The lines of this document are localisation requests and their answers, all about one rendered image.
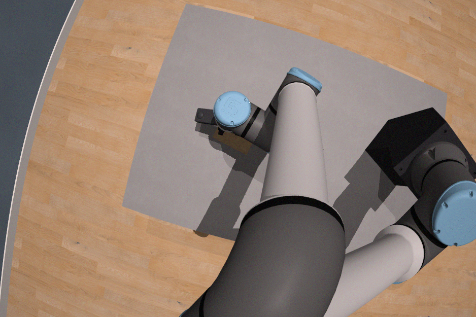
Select tan mat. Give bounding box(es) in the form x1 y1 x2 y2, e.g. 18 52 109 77
213 127 252 155

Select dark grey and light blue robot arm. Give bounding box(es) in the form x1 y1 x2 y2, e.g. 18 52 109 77
179 67 476 317

